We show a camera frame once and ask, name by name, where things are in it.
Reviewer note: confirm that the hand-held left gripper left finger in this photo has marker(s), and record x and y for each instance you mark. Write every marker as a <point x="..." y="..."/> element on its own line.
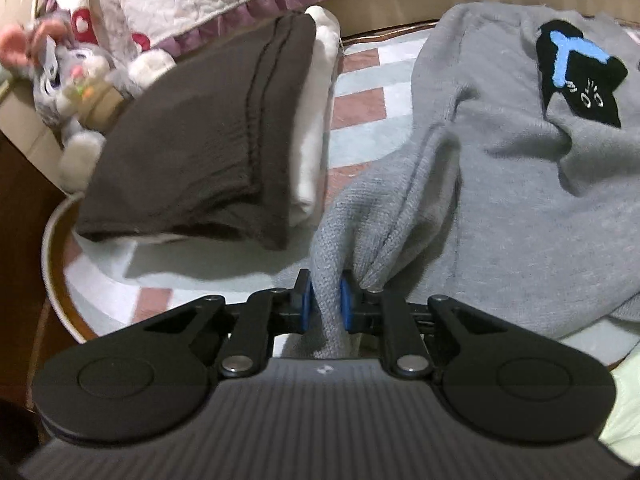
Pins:
<point x="306" y="306"/>

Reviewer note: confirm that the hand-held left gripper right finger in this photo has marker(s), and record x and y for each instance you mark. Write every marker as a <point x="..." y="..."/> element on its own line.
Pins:
<point x="345" y="306"/>

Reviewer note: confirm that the grey knit sweater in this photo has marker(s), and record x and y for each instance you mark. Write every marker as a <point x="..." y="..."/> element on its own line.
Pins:
<point x="500" y="185"/>

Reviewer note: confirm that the white folded garment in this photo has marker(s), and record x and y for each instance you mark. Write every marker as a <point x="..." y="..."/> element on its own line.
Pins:
<point x="312" y="160"/>

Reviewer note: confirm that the checkered pink teal blanket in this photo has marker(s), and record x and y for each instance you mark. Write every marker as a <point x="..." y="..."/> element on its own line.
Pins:
<point x="360" y="110"/>

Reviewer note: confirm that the dark brown folded garment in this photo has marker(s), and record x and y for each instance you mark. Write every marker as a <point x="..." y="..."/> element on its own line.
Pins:
<point x="190" y="135"/>

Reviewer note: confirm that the light green quilt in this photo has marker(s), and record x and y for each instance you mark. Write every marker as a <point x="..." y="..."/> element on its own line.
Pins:
<point x="625" y="410"/>

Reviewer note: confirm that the grey plush bunny toy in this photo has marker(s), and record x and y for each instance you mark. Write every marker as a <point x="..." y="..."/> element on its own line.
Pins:
<point x="75" y="72"/>

